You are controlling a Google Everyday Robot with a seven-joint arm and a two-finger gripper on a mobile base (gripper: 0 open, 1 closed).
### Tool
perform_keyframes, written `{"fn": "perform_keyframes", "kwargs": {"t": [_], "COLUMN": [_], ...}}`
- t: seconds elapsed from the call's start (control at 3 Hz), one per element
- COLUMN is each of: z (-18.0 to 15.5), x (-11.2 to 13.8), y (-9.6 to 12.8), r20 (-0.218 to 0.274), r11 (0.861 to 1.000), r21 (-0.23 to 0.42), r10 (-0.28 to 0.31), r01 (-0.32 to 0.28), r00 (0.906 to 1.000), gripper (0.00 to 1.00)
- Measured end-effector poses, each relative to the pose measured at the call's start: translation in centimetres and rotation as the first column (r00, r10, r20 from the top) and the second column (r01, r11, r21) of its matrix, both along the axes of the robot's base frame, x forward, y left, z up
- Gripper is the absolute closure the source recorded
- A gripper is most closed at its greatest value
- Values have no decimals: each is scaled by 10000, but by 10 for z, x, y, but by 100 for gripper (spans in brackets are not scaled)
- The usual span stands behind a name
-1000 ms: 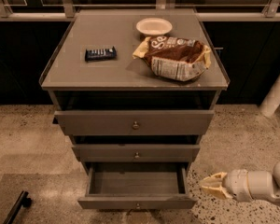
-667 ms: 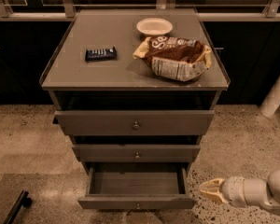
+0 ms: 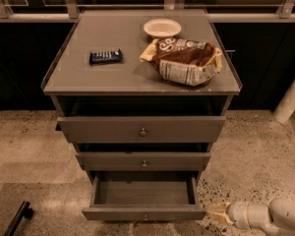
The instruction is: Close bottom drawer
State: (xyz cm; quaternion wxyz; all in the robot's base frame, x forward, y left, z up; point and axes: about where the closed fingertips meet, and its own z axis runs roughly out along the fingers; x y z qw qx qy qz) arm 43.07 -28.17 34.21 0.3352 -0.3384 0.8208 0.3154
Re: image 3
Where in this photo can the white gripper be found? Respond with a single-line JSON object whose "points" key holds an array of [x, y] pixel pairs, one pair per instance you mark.
{"points": [[238, 212]]}

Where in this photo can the grey bottom drawer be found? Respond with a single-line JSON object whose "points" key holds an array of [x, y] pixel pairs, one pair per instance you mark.
{"points": [[147, 196]]}

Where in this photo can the grey drawer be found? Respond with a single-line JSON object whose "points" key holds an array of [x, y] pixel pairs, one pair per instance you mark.
{"points": [[143, 161], [147, 196], [131, 130]]}

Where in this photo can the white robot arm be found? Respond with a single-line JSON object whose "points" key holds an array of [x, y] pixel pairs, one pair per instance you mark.
{"points": [[276, 219]]}

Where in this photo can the grey middle drawer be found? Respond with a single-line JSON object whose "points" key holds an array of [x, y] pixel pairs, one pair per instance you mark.
{"points": [[143, 161]]}

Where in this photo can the grey drawer cabinet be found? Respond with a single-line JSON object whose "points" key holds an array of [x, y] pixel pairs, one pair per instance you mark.
{"points": [[131, 87]]}

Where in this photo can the grey top drawer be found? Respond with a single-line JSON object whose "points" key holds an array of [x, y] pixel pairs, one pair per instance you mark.
{"points": [[131, 130]]}

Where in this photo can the white pillar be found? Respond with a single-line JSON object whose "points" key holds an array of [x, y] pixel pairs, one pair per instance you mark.
{"points": [[286, 106]]}

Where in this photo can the brown chip bag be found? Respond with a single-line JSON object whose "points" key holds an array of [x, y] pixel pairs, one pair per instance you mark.
{"points": [[183, 61]]}

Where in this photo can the blue snack bar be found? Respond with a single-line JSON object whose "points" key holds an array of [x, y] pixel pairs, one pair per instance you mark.
{"points": [[105, 57]]}

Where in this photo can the white bowl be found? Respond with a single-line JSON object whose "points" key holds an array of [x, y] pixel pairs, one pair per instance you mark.
{"points": [[159, 28]]}

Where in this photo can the black bar on floor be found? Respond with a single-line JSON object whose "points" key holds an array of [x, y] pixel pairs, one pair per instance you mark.
{"points": [[24, 211]]}

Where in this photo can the metal railing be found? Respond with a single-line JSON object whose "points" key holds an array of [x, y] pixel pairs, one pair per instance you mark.
{"points": [[231, 11]]}

